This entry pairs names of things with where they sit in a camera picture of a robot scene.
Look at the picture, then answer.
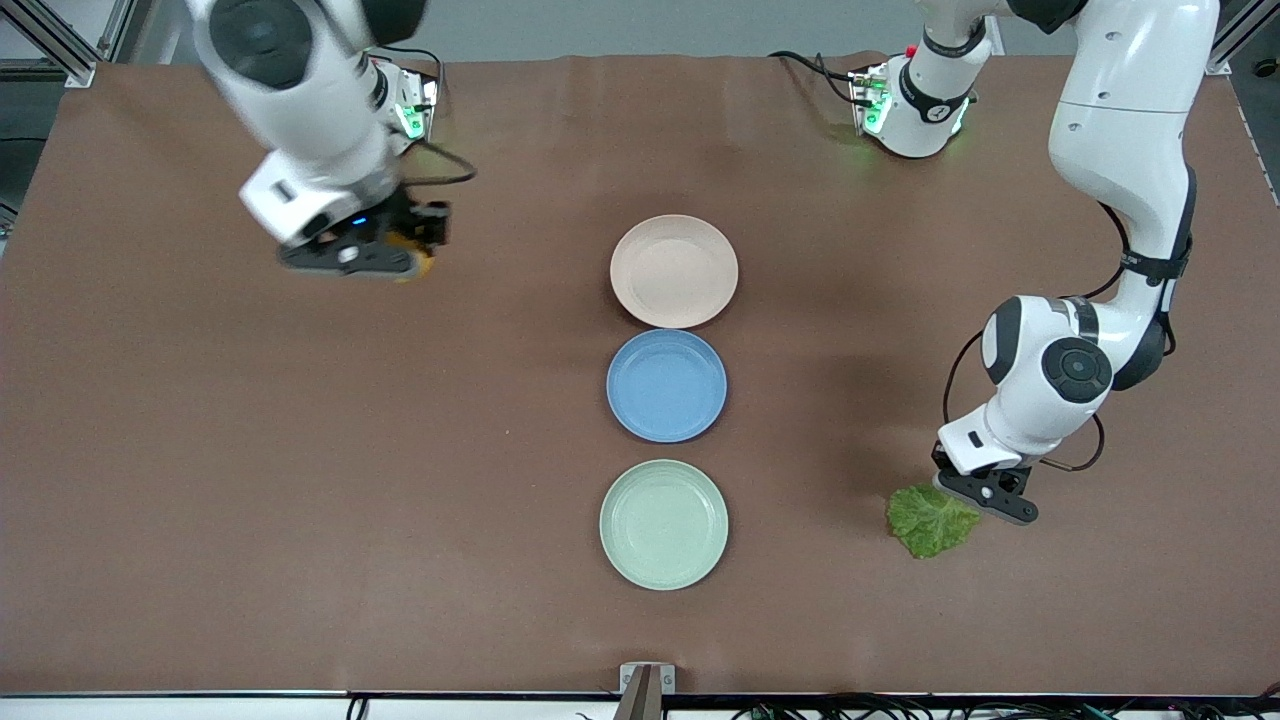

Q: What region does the yellow lemon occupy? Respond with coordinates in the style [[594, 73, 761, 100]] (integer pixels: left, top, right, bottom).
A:
[[393, 236, 437, 284]]

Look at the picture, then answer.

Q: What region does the green lettuce leaf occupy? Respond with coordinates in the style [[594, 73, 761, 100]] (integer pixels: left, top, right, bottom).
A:
[[886, 485, 983, 560]]

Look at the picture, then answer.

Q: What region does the beige round plate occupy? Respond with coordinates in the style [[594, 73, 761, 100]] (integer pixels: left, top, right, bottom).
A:
[[610, 214, 740, 329]]

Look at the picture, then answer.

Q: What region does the blue round plate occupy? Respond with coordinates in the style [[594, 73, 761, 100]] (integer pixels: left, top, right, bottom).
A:
[[606, 329, 729, 444]]

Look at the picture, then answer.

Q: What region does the pale green round plate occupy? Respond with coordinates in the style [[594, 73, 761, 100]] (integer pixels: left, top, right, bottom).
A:
[[599, 459, 730, 591]]

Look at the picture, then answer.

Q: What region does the black cable at right-arm base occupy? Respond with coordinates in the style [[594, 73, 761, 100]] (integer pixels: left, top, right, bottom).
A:
[[372, 44, 478, 189]]

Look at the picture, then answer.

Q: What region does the black cable loop on left arm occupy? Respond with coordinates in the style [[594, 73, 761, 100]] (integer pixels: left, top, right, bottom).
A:
[[943, 328, 1107, 473]]

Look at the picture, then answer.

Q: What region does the aluminium frame profile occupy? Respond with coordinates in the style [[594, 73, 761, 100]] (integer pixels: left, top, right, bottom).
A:
[[1205, 0, 1263, 77], [0, 0, 138, 89]]

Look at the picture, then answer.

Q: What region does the black cable at left-arm base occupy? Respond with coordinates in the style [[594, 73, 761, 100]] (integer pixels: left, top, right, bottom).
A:
[[768, 50, 863, 105]]

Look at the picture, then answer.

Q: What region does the metal table clamp bracket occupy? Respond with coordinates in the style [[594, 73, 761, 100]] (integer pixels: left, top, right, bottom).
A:
[[619, 662, 677, 720]]

